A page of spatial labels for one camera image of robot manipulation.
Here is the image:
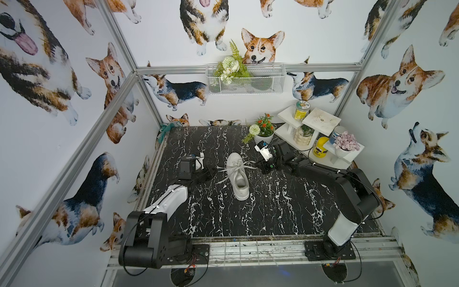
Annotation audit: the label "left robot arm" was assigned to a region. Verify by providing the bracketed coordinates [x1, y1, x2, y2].
[118, 153, 216, 276]

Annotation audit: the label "blue white can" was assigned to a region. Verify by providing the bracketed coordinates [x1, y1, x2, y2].
[329, 126, 347, 144]

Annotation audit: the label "cream bumpy pot plant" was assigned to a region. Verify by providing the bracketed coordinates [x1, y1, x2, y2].
[294, 124, 314, 147]

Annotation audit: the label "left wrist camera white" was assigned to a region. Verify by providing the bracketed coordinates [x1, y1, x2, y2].
[191, 153, 204, 171]

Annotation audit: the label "white stepped shelf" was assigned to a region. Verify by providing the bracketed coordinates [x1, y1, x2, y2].
[275, 105, 365, 170]

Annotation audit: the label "white wire basket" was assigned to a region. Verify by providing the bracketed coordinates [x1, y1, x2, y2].
[205, 63, 286, 95]

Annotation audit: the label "white green artificial flowers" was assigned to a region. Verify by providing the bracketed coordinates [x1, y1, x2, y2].
[213, 39, 252, 85]

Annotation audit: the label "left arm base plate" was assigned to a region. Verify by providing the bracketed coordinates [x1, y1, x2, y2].
[163, 244, 210, 265]

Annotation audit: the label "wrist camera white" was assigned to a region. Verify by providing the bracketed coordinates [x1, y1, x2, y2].
[255, 141, 273, 161]
[191, 153, 204, 171]

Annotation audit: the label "yellow round container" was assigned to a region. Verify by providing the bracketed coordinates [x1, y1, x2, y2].
[313, 136, 329, 159]

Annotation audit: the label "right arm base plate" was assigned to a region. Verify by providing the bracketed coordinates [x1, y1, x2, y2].
[304, 240, 356, 261]

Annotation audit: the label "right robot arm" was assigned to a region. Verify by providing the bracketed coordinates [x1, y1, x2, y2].
[254, 141, 383, 261]

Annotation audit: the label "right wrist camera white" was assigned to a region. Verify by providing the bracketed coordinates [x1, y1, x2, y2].
[255, 141, 273, 161]

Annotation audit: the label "white pot orange flowers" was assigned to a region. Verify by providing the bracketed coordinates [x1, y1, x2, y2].
[242, 113, 276, 144]

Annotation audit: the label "pink flowers white pot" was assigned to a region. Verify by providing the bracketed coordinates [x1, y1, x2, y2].
[333, 132, 361, 158]

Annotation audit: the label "white sneaker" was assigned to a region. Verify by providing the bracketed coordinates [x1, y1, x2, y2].
[226, 153, 249, 201]

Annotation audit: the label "clear jar yellow label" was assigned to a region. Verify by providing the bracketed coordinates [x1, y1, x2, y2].
[294, 100, 310, 121]

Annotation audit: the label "teal cloth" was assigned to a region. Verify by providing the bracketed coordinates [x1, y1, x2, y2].
[157, 123, 176, 144]

